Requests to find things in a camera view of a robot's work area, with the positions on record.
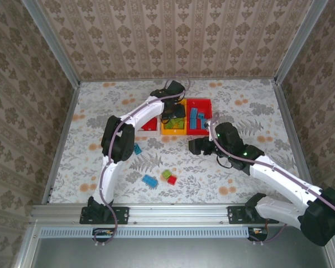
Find red plastic bin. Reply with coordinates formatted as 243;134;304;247
185;98;213;137

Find yellow plastic bin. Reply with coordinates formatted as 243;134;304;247
160;97;188;136

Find white plastic bin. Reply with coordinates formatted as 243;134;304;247
135;116;160;137

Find long blue lego brick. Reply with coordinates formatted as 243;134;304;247
141;174;159;188

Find grey metal panel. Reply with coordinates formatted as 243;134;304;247
30;226;333;268

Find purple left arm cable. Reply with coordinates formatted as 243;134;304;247
93;73;192;248

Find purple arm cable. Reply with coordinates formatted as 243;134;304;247
208;111;335;246
93;73;192;248

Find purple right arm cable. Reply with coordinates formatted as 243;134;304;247
208;111;335;246

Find aluminium side rail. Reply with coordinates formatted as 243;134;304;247
271;79;324;193
41;82;82;204

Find aluminium front frame rail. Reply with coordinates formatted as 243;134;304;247
30;204;331;224

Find small wired connector board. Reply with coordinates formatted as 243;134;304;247
92;227;116;242
247;226;269;242

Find white slotted cable duct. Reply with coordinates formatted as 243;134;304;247
40;226;253;238

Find aluminium corner post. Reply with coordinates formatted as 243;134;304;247
274;0;329;84
21;0;81;87

